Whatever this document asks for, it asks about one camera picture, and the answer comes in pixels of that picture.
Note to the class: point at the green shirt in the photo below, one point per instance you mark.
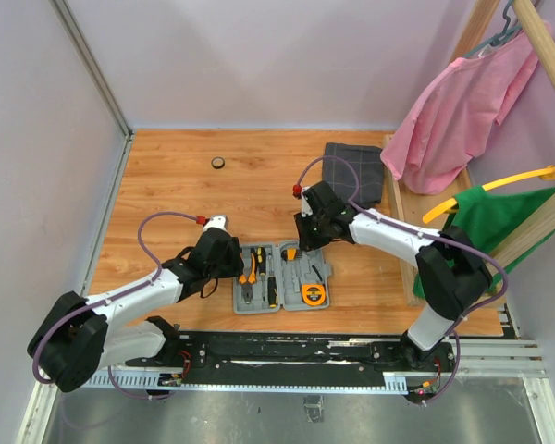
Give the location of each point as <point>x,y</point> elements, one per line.
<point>488,218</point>

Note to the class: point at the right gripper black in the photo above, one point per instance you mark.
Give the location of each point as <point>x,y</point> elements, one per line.
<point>306,241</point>

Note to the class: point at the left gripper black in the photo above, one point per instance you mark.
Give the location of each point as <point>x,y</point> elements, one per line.
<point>235,264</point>

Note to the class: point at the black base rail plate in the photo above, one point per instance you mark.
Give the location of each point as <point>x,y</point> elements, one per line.
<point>294,359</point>

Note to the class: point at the hex key set orange holder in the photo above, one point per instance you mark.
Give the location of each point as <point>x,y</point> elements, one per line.
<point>291,254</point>

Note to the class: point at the yellow clothes hanger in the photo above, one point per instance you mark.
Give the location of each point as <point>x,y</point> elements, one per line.
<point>547,173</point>

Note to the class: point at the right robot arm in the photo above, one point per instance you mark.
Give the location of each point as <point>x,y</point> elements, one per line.
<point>453,276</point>

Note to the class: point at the wooden clothes rack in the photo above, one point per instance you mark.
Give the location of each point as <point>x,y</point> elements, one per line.
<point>404,204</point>

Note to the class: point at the orange black pliers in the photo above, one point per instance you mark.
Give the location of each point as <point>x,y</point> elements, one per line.
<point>248,278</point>

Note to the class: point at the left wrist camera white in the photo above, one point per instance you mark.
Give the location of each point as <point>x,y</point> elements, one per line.
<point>217,221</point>

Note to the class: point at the grey plastic tool case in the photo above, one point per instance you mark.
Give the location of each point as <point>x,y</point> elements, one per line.
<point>289,276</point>

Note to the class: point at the yellow tape measure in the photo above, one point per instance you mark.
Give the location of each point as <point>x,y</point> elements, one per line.
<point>314,289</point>

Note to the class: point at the dark grey checked cloth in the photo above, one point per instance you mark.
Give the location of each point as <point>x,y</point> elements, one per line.
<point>348,164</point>

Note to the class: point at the pink shirt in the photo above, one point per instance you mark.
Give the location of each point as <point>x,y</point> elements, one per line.
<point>450,122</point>

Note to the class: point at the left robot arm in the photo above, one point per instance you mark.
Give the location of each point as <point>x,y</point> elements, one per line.
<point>80,336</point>

